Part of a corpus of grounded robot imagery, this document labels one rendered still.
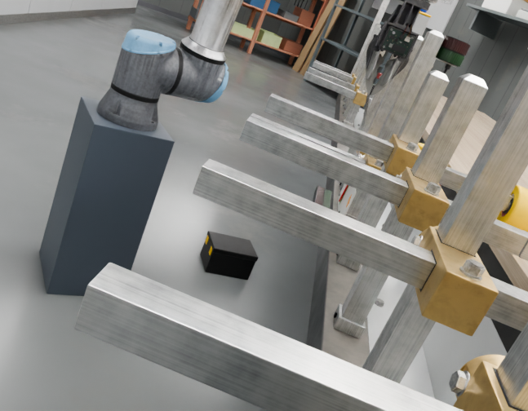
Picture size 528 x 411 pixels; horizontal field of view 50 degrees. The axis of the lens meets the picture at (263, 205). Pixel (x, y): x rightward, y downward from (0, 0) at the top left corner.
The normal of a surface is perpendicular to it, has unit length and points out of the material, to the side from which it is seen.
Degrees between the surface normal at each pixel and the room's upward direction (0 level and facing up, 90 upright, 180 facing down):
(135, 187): 90
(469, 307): 90
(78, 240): 90
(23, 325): 0
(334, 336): 0
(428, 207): 90
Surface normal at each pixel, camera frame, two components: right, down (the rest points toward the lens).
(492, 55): -0.84, -0.14
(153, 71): 0.49, 0.49
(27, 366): 0.36, -0.87
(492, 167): -0.14, 0.32
